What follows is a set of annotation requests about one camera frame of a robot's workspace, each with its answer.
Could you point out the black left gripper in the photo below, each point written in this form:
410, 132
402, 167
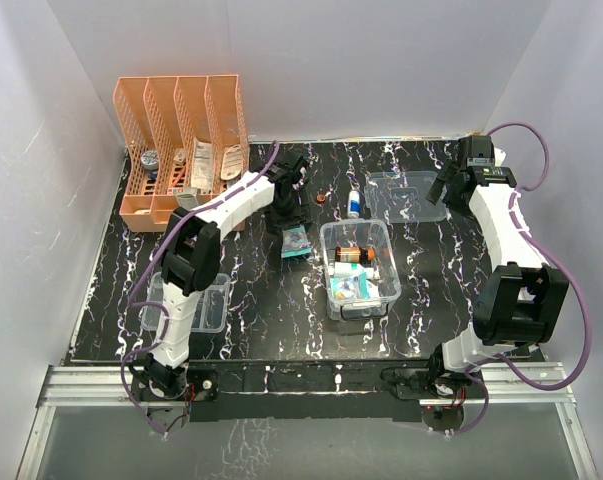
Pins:
299, 217

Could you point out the white paper packet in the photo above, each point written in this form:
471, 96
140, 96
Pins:
202, 167

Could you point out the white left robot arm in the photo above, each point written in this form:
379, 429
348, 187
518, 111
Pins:
190, 257

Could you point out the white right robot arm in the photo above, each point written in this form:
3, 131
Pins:
521, 301

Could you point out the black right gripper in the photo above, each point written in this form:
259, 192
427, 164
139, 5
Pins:
449, 177

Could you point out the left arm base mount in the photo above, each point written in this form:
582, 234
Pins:
193, 388

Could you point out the white blue mask packet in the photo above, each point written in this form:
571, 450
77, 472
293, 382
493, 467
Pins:
373, 291

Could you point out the clear plastic box lid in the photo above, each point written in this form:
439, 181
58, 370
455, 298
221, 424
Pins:
400, 197

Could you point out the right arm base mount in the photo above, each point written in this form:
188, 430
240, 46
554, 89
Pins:
441, 393

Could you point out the white medicine box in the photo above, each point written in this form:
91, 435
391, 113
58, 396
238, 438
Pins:
187, 197

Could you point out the white green medicine bottle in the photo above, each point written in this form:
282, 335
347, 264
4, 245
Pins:
345, 270

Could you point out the clear plastic storage box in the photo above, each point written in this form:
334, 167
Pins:
362, 233

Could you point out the beige blister pack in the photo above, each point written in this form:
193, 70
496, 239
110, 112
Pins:
232, 163

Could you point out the white blue bandage roll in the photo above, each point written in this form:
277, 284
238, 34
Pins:
354, 204

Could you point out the brown medicine bottle orange cap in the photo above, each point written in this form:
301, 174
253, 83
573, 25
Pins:
355, 255

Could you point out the aluminium frame rail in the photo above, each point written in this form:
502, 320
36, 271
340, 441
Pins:
263, 428

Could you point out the round blue white tin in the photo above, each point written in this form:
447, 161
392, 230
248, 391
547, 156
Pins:
150, 162

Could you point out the teal bandage packet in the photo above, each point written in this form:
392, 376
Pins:
351, 288
295, 242

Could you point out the clear divided tray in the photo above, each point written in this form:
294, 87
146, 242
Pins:
210, 314

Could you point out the orange plastic file organizer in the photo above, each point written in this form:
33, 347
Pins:
168, 113

